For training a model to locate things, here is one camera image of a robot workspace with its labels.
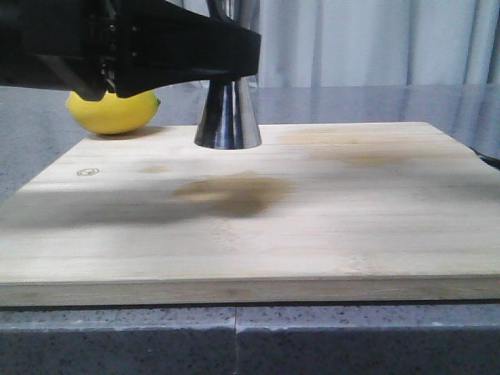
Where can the yellow lemon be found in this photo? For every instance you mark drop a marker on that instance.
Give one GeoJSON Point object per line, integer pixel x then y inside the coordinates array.
{"type": "Point", "coordinates": [113, 115]}

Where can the wooden cutting board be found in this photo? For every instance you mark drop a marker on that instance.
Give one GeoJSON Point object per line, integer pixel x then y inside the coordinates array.
{"type": "Point", "coordinates": [318, 212]}

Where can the grey curtain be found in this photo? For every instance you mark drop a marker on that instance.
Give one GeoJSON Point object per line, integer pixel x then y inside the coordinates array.
{"type": "Point", "coordinates": [312, 44]}

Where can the steel double jigger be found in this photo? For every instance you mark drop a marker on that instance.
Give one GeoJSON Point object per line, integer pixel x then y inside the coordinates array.
{"type": "Point", "coordinates": [228, 119]}

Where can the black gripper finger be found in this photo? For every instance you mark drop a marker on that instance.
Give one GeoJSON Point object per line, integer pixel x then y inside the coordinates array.
{"type": "Point", "coordinates": [159, 44]}

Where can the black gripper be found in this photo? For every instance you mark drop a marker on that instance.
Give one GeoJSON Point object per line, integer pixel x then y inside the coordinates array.
{"type": "Point", "coordinates": [60, 45]}

